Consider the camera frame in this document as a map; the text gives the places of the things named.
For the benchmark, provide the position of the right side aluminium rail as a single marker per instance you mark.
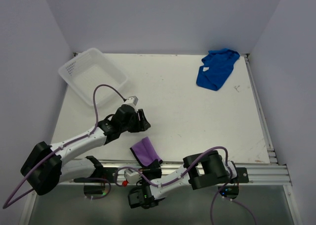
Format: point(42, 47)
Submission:
point(267, 139)

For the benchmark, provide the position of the blue towel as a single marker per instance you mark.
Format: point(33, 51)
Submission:
point(217, 67)

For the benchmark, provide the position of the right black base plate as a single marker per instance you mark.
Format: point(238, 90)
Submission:
point(242, 176)

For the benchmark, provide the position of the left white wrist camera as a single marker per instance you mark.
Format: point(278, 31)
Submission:
point(131, 101)

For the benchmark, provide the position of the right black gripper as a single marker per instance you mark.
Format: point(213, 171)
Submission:
point(155, 168)

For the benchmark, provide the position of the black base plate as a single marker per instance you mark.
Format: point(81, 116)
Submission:
point(242, 176)
point(100, 175)

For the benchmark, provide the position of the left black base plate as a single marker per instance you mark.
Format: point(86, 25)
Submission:
point(100, 175)

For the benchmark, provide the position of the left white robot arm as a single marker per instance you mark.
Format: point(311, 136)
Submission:
point(43, 167)

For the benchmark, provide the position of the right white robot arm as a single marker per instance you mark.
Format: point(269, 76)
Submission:
point(198, 171)

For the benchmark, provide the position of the white plastic basket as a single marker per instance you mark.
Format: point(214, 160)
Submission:
point(89, 69)

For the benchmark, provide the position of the aluminium mounting rail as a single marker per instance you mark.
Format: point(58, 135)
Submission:
point(270, 174)

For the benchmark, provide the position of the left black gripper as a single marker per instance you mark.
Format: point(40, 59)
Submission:
point(142, 124)

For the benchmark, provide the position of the purple towel black trim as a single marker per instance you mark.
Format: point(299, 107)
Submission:
point(144, 152)

